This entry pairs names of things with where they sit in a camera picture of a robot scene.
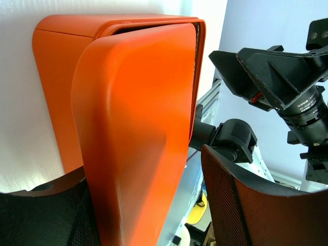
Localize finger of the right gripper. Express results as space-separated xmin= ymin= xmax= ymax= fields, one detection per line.
xmin=209 ymin=51 xmax=258 ymax=100

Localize orange chocolate box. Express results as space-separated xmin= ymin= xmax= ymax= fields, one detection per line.
xmin=32 ymin=14 xmax=206 ymax=173

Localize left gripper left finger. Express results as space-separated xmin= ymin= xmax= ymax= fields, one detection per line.
xmin=1 ymin=167 xmax=101 ymax=245

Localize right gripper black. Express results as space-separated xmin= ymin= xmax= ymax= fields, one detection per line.
xmin=236 ymin=18 xmax=327 ymax=146

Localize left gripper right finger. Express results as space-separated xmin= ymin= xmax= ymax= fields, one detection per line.
xmin=201 ymin=145 xmax=327 ymax=245

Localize orange box lid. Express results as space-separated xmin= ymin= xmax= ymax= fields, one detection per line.
xmin=72 ymin=23 xmax=196 ymax=245

